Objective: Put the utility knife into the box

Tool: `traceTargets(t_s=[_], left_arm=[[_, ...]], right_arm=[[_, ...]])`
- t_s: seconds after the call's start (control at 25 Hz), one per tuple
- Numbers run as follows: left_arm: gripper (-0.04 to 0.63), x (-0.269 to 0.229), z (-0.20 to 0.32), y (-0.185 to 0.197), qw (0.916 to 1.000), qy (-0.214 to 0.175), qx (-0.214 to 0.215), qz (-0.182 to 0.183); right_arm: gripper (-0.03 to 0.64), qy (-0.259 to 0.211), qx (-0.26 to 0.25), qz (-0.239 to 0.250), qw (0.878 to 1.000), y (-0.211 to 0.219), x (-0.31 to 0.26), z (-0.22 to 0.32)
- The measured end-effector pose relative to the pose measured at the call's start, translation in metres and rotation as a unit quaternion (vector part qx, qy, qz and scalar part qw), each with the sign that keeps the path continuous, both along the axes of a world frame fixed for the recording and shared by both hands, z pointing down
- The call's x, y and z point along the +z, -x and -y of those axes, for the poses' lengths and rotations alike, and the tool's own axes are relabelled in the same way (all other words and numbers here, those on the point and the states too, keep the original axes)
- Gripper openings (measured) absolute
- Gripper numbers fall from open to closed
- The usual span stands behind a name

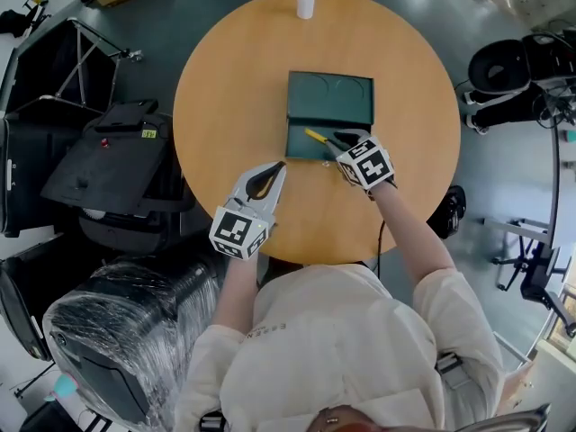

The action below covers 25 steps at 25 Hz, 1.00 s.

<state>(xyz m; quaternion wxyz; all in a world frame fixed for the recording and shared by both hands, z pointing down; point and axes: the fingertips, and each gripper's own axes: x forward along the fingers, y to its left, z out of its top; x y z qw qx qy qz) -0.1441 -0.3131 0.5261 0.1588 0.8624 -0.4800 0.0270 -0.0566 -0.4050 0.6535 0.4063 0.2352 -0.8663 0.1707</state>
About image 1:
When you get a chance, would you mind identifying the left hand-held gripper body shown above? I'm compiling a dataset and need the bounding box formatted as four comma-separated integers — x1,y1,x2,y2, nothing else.
209,181,279,261

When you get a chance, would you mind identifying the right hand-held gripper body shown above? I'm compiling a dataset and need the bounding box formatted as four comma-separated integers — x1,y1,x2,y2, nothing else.
335,129,398,193

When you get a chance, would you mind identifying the dark green box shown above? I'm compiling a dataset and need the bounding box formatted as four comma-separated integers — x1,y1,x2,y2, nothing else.
284,70,376,162

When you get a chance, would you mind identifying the person's left forearm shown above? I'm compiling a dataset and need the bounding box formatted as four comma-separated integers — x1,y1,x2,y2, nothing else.
210,253,261,332

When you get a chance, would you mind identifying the person's right forearm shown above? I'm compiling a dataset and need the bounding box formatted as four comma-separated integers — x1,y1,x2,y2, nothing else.
372,181,458,287

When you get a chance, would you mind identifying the plastic-wrapped black suitcase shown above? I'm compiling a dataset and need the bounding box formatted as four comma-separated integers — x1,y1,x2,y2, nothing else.
42,253,229,432

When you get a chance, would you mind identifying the black equipment case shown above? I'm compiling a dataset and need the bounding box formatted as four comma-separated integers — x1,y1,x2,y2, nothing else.
39,98,195,219

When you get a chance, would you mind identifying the person's white shirt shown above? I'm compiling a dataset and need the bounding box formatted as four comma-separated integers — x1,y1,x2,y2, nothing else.
174,263,506,432

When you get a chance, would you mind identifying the black office chair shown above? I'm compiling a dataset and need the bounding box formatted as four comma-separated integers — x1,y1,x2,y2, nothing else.
466,32,576,95

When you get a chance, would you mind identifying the grey metal stand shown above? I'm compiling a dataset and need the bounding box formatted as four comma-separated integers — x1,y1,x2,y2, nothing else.
482,216,576,324

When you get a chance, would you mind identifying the teal plastic object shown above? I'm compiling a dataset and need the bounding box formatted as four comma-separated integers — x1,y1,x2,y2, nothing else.
43,373,78,401

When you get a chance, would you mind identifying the black cable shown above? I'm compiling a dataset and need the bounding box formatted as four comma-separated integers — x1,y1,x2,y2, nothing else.
375,219,386,275

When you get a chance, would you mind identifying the grey strap buckle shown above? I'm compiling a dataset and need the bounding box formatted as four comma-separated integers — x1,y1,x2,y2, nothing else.
434,352,472,389

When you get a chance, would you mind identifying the black folding frame stand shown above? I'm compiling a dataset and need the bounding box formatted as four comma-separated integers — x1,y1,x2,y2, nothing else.
0,17,144,117

